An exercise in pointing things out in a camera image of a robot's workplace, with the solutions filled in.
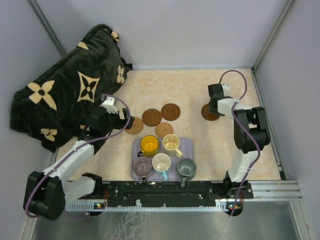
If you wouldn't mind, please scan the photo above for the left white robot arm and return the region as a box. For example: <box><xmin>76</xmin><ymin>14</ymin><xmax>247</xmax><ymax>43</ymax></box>
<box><xmin>23</xmin><ymin>106</ymin><xmax>135</xmax><ymax>221</ymax></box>

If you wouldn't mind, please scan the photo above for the white mug blue handle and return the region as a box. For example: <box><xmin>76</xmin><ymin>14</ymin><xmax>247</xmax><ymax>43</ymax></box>
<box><xmin>152</xmin><ymin>153</ymin><xmax>172</xmax><ymax>181</ymax></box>

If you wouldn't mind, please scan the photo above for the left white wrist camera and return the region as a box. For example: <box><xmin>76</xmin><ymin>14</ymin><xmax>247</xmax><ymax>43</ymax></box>
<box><xmin>101</xmin><ymin>96</ymin><xmax>118</xmax><ymax>114</ymax></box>

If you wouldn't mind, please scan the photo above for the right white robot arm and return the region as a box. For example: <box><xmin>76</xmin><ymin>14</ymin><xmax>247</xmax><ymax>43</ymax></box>
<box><xmin>208</xmin><ymin>83</ymin><xmax>271</xmax><ymax>198</ymax></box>

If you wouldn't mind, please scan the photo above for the black floral plush blanket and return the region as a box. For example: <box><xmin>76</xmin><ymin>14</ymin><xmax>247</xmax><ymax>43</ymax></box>
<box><xmin>10</xmin><ymin>24</ymin><xmax>133</xmax><ymax>152</ymax></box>

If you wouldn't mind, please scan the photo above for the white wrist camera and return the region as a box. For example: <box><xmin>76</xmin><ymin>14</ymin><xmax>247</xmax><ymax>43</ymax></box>
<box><xmin>101</xmin><ymin>96</ymin><xmax>118</xmax><ymax>114</ymax></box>
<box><xmin>221</xmin><ymin>83</ymin><xmax>231</xmax><ymax>97</ymax></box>

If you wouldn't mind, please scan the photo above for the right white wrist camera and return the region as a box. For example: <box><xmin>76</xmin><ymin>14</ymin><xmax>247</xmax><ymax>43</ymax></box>
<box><xmin>221</xmin><ymin>83</ymin><xmax>231</xmax><ymax>97</ymax></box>

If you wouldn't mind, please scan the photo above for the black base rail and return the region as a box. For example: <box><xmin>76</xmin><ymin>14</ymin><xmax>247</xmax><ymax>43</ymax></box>
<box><xmin>80</xmin><ymin>181</ymin><xmax>238</xmax><ymax>208</ymax></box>

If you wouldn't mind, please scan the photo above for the dark brown coaster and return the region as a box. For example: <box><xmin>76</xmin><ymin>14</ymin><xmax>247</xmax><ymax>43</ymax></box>
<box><xmin>201</xmin><ymin>103</ymin><xmax>220</xmax><ymax>122</ymax></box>
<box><xmin>142</xmin><ymin>108</ymin><xmax>162</xmax><ymax>127</ymax></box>
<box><xmin>160</xmin><ymin>103</ymin><xmax>181</xmax><ymax>121</ymax></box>

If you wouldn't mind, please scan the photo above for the light cork coaster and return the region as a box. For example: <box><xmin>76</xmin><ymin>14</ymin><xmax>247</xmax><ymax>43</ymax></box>
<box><xmin>125</xmin><ymin>117</ymin><xmax>144</xmax><ymax>135</ymax></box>
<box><xmin>154</xmin><ymin>122</ymin><xmax>174</xmax><ymax>138</ymax></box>

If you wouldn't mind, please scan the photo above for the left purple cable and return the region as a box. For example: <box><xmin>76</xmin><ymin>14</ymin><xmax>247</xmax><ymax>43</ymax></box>
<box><xmin>26</xmin><ymin>94</ymin><xmax>132</xmax><ymax>221</ymax></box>

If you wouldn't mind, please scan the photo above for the dark brown coaster top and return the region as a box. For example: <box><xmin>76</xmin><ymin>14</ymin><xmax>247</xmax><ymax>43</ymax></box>
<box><xmin>160</xmin><ymin>103</ymin><xmax>181</xmax><ymax>121</ymax></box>

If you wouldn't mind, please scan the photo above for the purple mug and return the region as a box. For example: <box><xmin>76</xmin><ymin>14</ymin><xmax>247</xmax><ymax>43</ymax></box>
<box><xmin>132</xmin><ymin>156</ymin><xmax>153</xmax><ymax>183</ymax></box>

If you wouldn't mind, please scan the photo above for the cream yellow mug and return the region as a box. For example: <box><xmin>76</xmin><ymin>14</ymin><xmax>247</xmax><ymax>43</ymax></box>
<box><xmin>162</xmin><ymin>134</ymin><xmax>183</xmax><ymax>159</ymax></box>

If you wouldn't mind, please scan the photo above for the yellow translucent mug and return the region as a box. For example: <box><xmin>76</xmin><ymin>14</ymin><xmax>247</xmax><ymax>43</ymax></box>
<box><xmin>137</xmin><ymin>135</ymin><xmax>160</xmax><ymax>158</ymax></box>

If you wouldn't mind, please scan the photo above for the lavender plastic tray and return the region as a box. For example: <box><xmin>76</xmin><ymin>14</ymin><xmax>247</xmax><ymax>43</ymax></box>
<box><xmin>131</xmin><ymin>138</ymin><xmax>195</xmax><ymax>182</ymax></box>

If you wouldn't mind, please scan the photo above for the grey green mug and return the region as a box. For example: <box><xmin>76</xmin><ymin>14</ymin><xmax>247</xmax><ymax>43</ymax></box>
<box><xmin>176</xmin><ymin>158</ymin><xmax>197</xmax><ymax>188</ymax></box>

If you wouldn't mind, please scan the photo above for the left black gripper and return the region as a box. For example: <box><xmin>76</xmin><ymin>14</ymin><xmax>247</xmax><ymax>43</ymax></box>
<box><xmin>102</xmin><ymin>107</ymin><xmax>135</xmax><ymax>136</ymax></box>

